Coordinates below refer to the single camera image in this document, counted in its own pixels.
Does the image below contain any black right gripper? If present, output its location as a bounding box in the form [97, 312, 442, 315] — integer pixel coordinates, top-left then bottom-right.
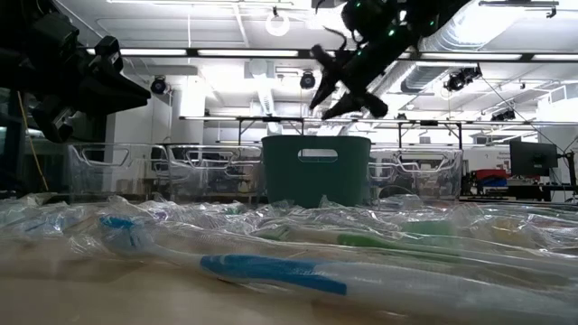
[309, 33, 415, 121]

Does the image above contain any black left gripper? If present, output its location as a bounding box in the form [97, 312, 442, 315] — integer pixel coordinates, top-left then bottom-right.
[24, 13, 153, 144]

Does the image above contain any green toothbrush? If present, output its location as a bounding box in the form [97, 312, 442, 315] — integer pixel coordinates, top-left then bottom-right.
[399, 218, 460, 237]
[216, 202, 254, 218]
[252, 224, 578, 283]

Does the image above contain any clear plastic bin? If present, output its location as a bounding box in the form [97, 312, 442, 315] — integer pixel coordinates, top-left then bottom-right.
[67, 142, 172, 205]
[368, 146, 464, 203]
[166, 143, 266, 205]

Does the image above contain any black beam with light strips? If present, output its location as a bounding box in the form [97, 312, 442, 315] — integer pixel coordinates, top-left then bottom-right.
[85, 46, 578, 63]

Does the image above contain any green plastic bin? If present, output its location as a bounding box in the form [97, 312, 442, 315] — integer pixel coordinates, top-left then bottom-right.
[260, 134, 372, 209]

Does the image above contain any red storage bin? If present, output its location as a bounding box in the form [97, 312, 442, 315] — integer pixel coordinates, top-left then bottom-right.
[473, 168, 509, 181]

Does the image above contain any black computer monitor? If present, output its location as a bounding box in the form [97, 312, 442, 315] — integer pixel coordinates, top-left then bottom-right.
[508, 140, 559, 178]

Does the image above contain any black distant desk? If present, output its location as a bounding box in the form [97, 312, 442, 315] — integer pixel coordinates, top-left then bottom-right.
[460, 180, 578, 203]

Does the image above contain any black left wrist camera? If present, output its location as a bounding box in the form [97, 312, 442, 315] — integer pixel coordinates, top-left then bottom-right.
[92, 34, 126, 73]

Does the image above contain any black distant table frame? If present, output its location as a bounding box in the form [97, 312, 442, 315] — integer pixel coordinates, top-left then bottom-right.
[234, 116, 465, 150]

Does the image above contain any silver ventilation duct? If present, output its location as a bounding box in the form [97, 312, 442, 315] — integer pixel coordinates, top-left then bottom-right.
[369, 0, 502, 98]

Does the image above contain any yellow cable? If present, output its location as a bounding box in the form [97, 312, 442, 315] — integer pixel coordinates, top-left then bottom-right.
[16, 89, 50, 191]

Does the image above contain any white ring light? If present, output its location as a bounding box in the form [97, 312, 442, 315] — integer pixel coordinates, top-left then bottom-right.
[264, 11, 292, 38]

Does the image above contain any black ceiling camera cluster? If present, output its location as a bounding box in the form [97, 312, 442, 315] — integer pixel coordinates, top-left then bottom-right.
[443, 65, 483, 93]

